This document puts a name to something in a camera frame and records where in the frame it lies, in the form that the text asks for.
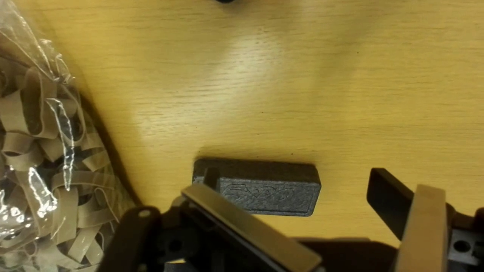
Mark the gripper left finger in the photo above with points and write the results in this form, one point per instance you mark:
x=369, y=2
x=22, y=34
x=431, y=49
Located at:
x=251, y=232

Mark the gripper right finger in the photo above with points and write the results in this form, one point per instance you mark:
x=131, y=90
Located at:
x=423, y=228

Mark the dark grey rectangular block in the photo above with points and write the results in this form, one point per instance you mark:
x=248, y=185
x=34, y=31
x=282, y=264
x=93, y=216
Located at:
x=272, y=194

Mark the clear bag of rubber bands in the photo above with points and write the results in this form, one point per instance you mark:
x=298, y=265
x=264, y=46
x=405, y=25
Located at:
x=45, y=167

